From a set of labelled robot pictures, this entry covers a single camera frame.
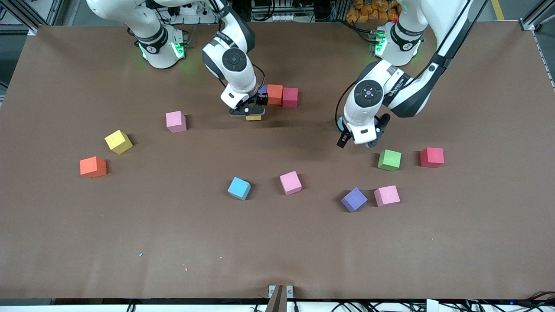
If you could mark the red foam cube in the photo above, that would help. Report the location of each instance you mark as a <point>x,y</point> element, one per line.
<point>432,157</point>
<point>290,97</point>

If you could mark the green foam cube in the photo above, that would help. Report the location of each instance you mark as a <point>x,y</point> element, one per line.
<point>389,160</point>

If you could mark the aluminium frame strut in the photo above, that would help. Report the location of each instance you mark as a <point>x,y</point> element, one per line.
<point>528,25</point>
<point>26,19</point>

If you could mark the grey equipment rack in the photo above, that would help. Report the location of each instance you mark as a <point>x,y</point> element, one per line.
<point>282,16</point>

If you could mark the blue foam cube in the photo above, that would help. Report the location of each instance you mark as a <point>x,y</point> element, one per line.
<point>239,188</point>
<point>339,125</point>

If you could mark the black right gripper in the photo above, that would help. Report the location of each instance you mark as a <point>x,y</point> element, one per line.
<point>261,100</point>

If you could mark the white plug box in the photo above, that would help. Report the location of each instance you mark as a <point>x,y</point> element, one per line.
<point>432,307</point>

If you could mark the bag of orange items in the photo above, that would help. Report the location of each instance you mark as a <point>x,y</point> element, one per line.
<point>368,11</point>

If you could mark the metal clamp bracket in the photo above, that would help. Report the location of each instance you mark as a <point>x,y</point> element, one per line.
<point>273,291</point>

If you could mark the orange foam cube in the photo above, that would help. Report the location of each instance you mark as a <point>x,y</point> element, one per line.
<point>93,167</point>
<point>275,94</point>

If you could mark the pink foam cube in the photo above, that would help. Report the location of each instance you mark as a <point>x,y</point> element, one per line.
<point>175,121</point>
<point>290,183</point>
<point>387,196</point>

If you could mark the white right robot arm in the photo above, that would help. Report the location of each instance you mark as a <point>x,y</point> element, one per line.
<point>234,65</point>

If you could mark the white power strip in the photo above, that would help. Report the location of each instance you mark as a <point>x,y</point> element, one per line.
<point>190,11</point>

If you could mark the purple foam cube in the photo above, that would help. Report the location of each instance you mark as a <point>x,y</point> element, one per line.
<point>354,199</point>
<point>262,89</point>

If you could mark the yellow foam cube with notch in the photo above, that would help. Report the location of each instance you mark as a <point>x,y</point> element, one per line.
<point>253,118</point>

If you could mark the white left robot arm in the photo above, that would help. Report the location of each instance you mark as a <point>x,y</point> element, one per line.
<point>368,93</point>

